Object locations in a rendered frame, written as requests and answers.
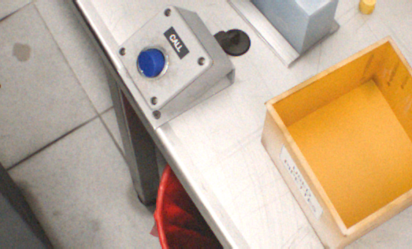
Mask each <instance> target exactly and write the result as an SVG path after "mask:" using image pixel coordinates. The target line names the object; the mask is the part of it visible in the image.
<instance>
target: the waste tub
mask: <svg viewBox="0 0 412 249"><path fill-rule="evenodd" d="M265 106H266V108H267V112H266V116H265V123H264V127H263V131H262V137H261V143H262V145H263V147H264V148H265V150H266V152H267V153H268V155H269V156H270V158H271V160H272V161H273V162H274V164H275V166H276V168H277V170H278V172H279V173H280V175H281V176H282V177H283V180H284V182H285V183H286V185H287V186H288V188H289V189H290V192H291V193H292V194H293V196H294V198H295V199H296V202H297V203H298V204H299V206H300V207H301V209H302V212H303V213H304V214H305V216H306V219H307V220H308V222H309V223H310V224H311V227H312V228H313V230H314V231H315V234H316V235H317V236H318V238H319V240H320V241H321V243H322V245H323V246H324V249H343V248H345V247H346V246H347V245H349V244H350V243H352V242H354V241H356V240H358V239H359V238H361V237H363V236H364V235H365V234H367V233H368V232H370V231H372V230H373V229H375V228H377V227H379V226H380V225H382V224H384V223H385V222H386V221H388V220H389V219H390V218H392V217H394V216H396V215H398V214H399V213H401V212H403V211H404V210H405V209H406V208H407V207H409V206H411V205H412V68H411V66H410V64H409V62H408V61H407V60H406V59H405V56H404V55H403V54H402V52H401V51H400V49H399V48H398V46H397V45H396V44H395V41H394V40H393V38H392V37H391V36H390V35H388V36H386V37H384V38H383V39H381V40H379V41H377V42H375V43H374V44H372V45H370V46H367V47H366V48H365V49H363V50H360V51H358V52H356V54H353V55H352V56H349V57H347V58H346V59H344V60H342V61H339V62H337V63H336V64H335V65H333V66H331V67H328V68H327V69H325V70H324V71H322V72H320V73H318V74H316V75H314V76H312V77H311V78H309V79H308V80H305V81H304V82H301V83H299V84H297V85H296V86H294V87H292V88H290V89H288V90H287V91H284V92H282V93H280V94H279V95H278V96H276V97H274V98H271V99H270V100H268V101H267V102H265Z"/></svg>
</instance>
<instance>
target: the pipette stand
mask: <svg viewBox="0 0 412 249"><path fill-rule="evenodd" d="M338 1H339V0H227V2H228V3H229V4H230V5H231V6H232V7H233V8H234V9H235V10H236V12H238V13H239V14H240V16H241V17H242V18H243V19H244V20H245V21H246V22H247V23H248V24H249V25H250V26H251V27H252V28H253V29H254V30H255V32H256V33H257V34H258V35H259V36H260V37H261V39H262V40H263V41H264V42H266V43H267V45H268V46H269V47H270V49H271V50H272V51H273V53H275V54H276V55H277V56H278V57H279V58H280V60H281V61H282V62H283V63H284V64H285V66H286V67H287V68H288V67H290V66H291V65H293V63H294V62H296V61H297V60H299V59H300V58H301V57H302V56H304V55H305V54H307V52H310V51H311V50H312V49H313V48H314V47H315V46H318V45H319V44H320V43H321V42H322V41H323V40H325V39H327V38H328V37H329V36H330V35H331V34H333V33H334V32H336V30H338V29H340V25H339V23H338V22H336V21H335V19H334V16H335V15H336V8H337V6H338Z"/></svg>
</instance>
